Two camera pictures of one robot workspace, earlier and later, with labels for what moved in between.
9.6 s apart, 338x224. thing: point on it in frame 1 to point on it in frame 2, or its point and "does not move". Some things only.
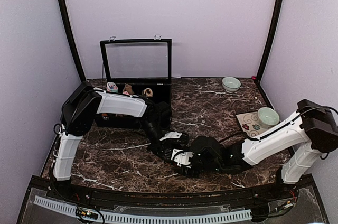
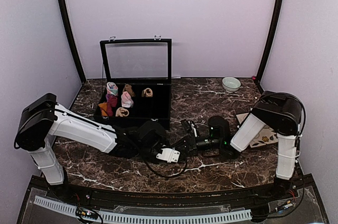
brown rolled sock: [128, 88] does not move
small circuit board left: [90, 215] does not move
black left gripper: [159, 149] to [156, 161]
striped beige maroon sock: [148, 92] does not move
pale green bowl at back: [231, 84] does not move
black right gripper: [190, 174] to [190, 143]
